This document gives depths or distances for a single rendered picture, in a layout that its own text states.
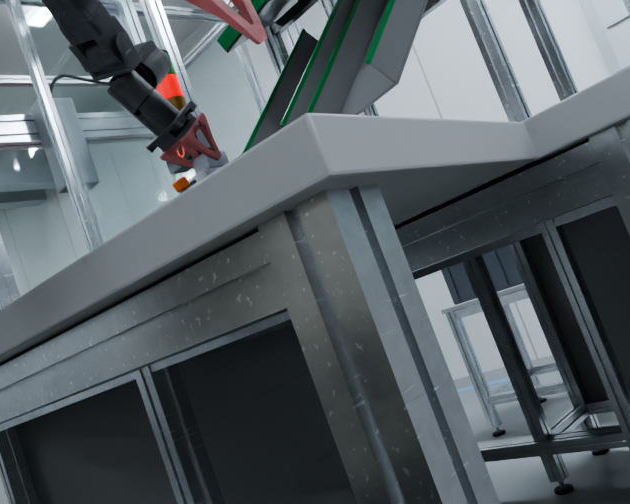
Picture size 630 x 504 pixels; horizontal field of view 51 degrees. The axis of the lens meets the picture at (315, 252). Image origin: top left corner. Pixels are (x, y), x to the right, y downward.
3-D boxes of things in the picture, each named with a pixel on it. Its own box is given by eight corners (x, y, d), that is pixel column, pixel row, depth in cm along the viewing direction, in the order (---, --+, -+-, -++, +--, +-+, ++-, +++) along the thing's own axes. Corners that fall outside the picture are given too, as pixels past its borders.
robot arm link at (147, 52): (71, 51, 104) (113, 38, 100) (106, 19, 111) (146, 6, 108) (113, 115, 111) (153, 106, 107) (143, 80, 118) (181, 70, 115)
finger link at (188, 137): (212, 158, 119) (172, 121, 115) (234, 140, 114) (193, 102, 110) (196, 182, 114) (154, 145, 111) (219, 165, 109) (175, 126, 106)
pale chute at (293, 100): (311, 142, 82) (282, 122, 81) (263, 180, 93) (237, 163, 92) (371, -1, 96) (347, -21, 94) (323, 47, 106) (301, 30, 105)
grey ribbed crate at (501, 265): (575, 266, 262) (553, 212, 264) (451, 306, 305) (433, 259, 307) (613, 248, 292) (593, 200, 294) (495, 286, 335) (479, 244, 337)
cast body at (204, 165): (209, 183, 110) (196, 145, 111) (195, 194, 113) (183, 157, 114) (247, 180, 116) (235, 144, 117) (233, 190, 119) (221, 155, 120)
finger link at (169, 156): (206, 162, 120) (166, 127, 116) (228, 145, 115) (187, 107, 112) (190, 186, 116) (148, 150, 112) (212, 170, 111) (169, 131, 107)
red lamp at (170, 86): (169, 94, 134) (161, 73, 135) (157, 106, 138) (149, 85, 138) (189, 94, 138) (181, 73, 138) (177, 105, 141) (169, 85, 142)
